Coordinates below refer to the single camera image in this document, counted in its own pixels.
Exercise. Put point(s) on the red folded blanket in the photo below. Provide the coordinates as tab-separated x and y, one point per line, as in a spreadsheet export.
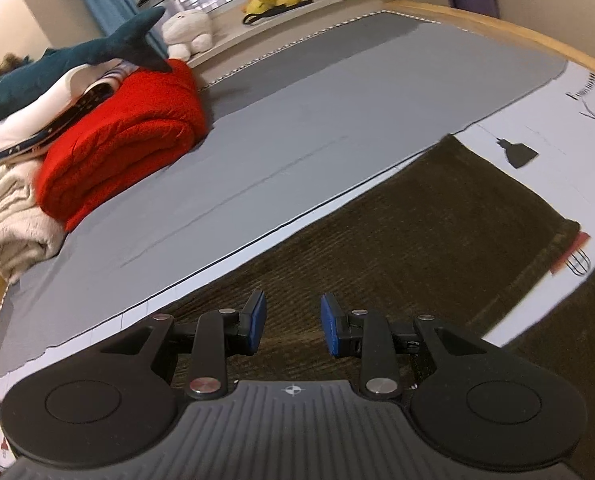
122	140

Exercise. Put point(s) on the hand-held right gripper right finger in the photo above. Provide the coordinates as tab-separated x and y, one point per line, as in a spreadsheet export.
330	321

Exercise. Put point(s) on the blue shark plush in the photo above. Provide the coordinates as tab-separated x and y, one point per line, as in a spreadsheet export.
77	55

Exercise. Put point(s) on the blue curtain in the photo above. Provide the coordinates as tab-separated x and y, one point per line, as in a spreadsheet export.
102	0

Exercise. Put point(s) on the white plush toy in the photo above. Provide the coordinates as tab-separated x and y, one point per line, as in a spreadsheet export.
190	32

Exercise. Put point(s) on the brown plush toy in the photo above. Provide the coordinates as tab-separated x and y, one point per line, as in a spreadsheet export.
8	65

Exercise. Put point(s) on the cream folded blanket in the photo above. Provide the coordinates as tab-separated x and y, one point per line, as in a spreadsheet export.
12	220

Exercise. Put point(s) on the white folded cloth with navy garment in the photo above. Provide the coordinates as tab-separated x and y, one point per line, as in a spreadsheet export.
84	97

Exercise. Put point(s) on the white folded blanket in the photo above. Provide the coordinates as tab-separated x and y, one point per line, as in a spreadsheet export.
37	115

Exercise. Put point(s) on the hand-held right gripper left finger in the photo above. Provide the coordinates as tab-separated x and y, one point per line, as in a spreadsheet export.
257	317

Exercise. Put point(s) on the wooden bed frame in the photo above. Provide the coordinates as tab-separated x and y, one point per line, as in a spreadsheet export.
477	15

